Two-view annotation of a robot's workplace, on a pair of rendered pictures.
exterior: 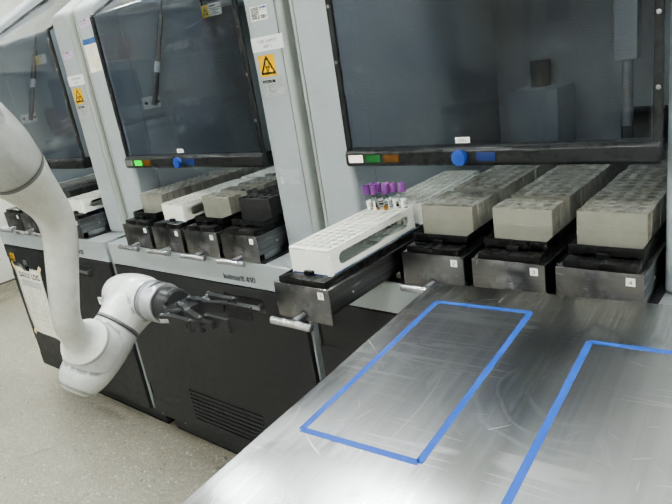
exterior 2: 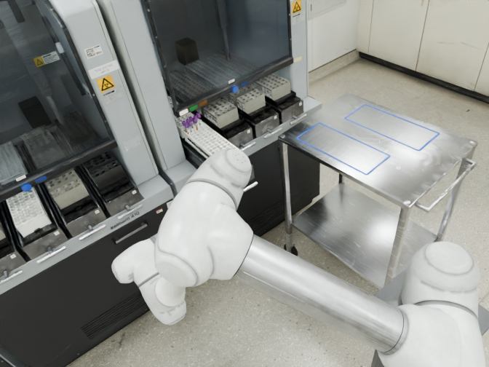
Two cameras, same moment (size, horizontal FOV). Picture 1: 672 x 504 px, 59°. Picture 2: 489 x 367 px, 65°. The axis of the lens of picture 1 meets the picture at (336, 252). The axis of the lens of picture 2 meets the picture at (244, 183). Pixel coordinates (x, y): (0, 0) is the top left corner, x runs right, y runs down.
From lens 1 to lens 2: 1.42 m
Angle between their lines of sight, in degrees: 64
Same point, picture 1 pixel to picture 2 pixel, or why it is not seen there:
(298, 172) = (138, 137)
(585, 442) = (390, 131)
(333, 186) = (164, 133)
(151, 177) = not seen: outside the picture
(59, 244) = not seen: hidden behind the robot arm
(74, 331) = not seen: hidden behind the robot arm
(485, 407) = (370, 141)
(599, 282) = (292, 108)
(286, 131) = (126, 118)
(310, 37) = (140, 57)
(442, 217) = (225, 118)
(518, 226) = (254, 105)
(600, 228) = (278, 92)
